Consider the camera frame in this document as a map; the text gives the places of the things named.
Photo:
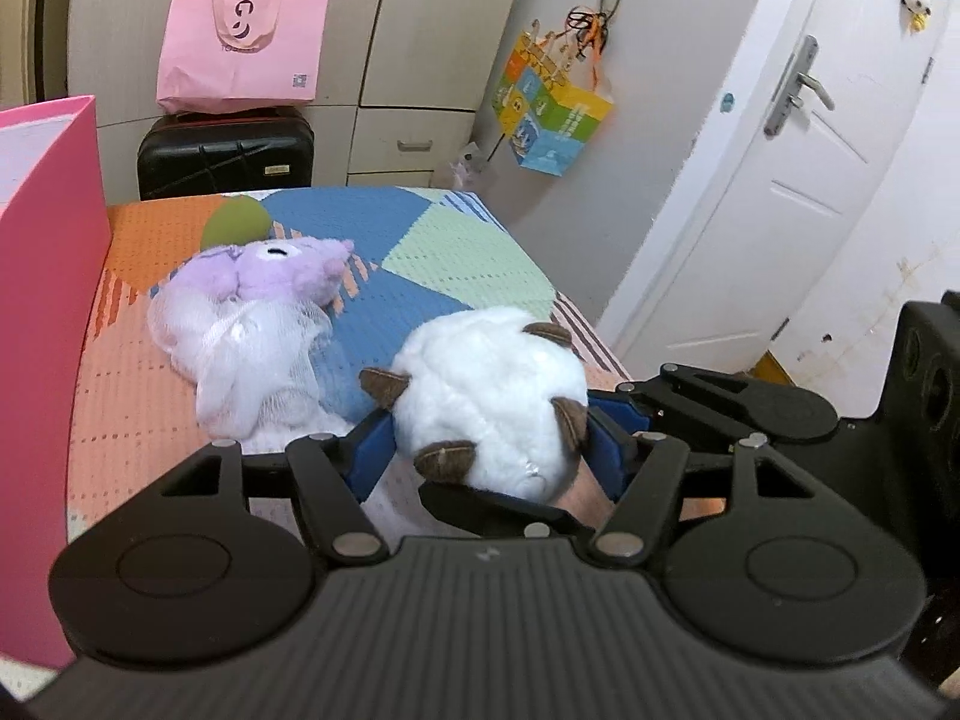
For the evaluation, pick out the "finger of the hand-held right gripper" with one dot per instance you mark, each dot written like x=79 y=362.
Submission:
x=690 y=405
x=495 y=517

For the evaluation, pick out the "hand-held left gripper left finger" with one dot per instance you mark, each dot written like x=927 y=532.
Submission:
x=371 y=457

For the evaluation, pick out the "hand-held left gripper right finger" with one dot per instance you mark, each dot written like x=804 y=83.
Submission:
x=609 y=450

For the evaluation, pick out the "white plush toy brown horns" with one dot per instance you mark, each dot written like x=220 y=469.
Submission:
x=480 y=390

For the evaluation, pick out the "pink cardboard box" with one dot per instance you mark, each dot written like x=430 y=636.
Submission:
x=52 y=315

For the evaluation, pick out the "white mesh bath sponge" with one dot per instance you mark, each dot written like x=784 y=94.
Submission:
x=240 y=360

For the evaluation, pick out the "purple plush toy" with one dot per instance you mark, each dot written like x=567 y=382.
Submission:
x=277 y=270

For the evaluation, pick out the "patchwork blanket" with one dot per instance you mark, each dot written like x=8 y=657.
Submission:
x=450 y=255

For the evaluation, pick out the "white door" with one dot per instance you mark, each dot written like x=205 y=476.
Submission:
x=825 y=202

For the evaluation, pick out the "olive green ball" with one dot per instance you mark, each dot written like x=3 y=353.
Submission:
x=236 y=221

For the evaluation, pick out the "teal round sticker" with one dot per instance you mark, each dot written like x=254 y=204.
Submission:
x=727 y=102

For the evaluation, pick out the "clear plastic bag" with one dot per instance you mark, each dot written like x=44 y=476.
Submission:
x=471 y=165

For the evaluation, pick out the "colourful paper gift bag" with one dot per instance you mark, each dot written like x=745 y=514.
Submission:
x=555 y=120

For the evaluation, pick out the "black suitcase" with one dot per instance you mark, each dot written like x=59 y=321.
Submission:
x=225 y=157

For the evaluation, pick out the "grey wardrobe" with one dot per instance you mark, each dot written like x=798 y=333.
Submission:
x=420 y=52

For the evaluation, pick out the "pink tote bag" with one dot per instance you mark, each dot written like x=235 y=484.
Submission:
x=240 y=67

